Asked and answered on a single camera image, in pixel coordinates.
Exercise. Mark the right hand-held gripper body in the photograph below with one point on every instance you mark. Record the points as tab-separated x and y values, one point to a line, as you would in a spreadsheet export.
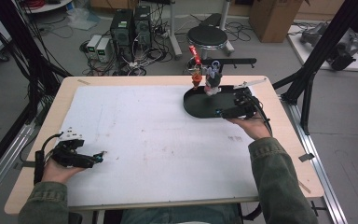
245	110

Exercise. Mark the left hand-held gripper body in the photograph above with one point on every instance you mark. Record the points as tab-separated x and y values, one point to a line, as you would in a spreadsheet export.
71	154

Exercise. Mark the person's right hand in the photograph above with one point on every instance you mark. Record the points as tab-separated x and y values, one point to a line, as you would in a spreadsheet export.
256	129

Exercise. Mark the person's left hand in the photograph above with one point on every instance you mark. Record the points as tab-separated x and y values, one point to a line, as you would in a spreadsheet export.
57	172

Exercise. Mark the white foam mat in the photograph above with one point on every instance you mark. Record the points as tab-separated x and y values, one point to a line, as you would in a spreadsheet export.
152	140

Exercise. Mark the beige tape strip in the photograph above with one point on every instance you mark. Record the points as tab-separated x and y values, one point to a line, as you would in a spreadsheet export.
84	82

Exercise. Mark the black round stool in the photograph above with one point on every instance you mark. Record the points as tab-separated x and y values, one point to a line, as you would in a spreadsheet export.
207	35

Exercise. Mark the grey tape piece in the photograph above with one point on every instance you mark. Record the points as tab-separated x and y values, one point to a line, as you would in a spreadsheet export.
306	157

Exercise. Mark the wooden table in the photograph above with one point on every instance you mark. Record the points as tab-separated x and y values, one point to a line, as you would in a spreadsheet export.
136	80

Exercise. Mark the white floor board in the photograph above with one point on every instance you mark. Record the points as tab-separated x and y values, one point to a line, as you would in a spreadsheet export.
304	53

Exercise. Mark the white desk leg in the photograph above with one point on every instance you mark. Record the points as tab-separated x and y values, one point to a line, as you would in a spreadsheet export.
225	18
174	34

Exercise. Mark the cardboard box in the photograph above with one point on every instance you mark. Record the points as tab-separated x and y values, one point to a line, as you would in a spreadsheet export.
273	18

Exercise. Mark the grey power supply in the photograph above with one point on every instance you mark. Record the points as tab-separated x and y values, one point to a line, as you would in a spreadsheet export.
104	49
93	43

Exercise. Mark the black computer tower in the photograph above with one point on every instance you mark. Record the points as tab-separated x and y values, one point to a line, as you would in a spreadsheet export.
143	26
121	34

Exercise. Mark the grey device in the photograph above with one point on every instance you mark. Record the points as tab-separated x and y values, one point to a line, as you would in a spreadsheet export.
345	49

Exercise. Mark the clear plastic bag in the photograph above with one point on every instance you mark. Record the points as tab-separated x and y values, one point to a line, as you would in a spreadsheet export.
82	18

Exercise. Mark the round white table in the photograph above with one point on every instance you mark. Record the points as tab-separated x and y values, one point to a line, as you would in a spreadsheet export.
49	6

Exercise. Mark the aluminium rail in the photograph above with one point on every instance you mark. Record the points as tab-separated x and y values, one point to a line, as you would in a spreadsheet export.
3	168
323	177

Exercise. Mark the black metal frame post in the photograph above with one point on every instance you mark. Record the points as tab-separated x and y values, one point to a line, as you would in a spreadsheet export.
21	40
323	46

